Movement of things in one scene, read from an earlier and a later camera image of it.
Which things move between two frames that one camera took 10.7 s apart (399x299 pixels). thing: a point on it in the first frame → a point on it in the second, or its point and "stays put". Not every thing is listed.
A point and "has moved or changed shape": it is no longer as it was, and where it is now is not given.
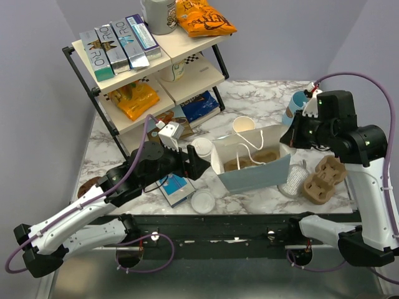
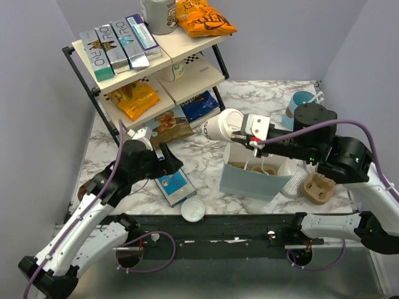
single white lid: [202, 146] → [230, 120]
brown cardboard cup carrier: [318, 187] stays put
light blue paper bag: [251, 160] has moved or changed shape
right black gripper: [292, 136] → [259, 152]
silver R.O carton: [113, 49] stays put
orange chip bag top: [199, 19] stays put
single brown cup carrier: [261, 156] → [269, 169]
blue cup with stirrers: [297, 102] stays put
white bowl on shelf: [174, 72] stays put
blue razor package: [176, 188] stays put
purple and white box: [152, 50] stays put
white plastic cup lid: [202, 202] → [192, 210]
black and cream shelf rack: [184, 82] stays put
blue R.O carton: [129, 43] stays put
